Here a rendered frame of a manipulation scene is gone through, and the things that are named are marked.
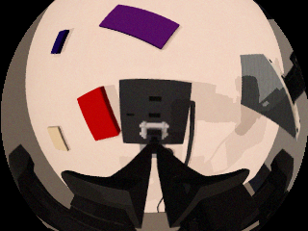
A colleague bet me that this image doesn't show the red flat rectangular block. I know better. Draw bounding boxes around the red flat rectangular block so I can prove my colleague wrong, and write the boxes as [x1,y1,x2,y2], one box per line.
[77,86,120,141]

